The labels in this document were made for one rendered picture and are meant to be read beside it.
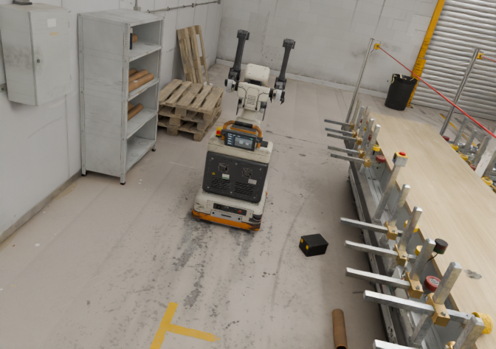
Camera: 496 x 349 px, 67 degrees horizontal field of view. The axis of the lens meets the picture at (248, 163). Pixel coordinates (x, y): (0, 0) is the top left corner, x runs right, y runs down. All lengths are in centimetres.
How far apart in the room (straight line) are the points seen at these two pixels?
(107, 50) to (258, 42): 643
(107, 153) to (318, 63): 676
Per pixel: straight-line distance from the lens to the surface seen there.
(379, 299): 176
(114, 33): 349
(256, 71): 335
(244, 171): 322
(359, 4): 957
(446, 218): 274
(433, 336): 227
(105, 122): 375
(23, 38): 279
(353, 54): 967
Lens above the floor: 205
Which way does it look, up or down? 26 degrees down
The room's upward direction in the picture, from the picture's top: 11 degrees clockwise
